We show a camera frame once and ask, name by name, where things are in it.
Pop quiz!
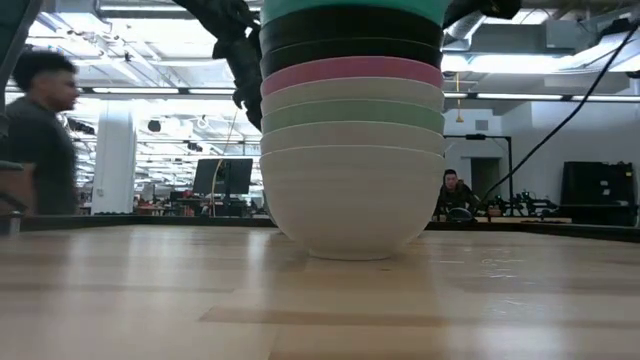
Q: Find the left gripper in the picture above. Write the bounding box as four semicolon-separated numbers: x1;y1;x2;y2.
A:
212;22;264;132

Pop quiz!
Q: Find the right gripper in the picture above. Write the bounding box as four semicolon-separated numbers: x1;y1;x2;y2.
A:
441;0;523;30

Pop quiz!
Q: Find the mint green bowl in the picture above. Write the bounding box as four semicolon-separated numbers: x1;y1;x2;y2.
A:
260;98;446;135

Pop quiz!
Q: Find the beige bowl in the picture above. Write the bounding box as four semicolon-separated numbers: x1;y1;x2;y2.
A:
260;76;445;116

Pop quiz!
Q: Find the white smooth bowl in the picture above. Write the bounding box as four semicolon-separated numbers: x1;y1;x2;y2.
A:
259;120;446;156

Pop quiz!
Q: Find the pink bowl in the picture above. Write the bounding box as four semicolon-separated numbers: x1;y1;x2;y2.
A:
260;55;445;98

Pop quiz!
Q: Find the teal bowl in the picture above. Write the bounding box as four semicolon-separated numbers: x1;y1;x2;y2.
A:
259;0;453;27

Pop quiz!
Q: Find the black bowl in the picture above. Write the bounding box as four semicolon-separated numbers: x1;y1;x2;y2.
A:
258;5;445;56
259;36;444;79

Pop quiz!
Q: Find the white ribbed bowl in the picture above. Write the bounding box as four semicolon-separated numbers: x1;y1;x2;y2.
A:
259;144;447;262

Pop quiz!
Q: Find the black office monitor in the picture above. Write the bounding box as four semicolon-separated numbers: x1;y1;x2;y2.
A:
191;157;255;197

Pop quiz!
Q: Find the ceiling light strip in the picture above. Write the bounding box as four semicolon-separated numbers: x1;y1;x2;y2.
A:
473;91;572;101
91;86;237;96

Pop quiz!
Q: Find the cluttered office desk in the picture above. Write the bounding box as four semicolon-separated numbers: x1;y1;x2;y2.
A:
133;188;262;218

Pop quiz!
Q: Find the white square pillar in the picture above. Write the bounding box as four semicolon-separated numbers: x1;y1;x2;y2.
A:
91;99;137;216

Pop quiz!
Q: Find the person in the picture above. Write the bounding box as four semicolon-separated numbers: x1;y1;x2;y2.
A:
433;168;482;222
0;49;81;217

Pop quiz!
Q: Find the black equipment cabinet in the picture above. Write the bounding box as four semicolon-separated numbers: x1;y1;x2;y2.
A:
559;160;640;227

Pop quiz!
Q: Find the yellow hanging cord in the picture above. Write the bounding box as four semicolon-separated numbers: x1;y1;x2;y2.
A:
453;72;462;124

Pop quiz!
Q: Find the long black power cable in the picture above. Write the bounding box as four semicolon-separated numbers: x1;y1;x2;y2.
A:
477;22;640;204

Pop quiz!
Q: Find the black stand frame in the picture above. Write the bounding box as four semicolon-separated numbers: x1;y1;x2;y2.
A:
442;133;515;201

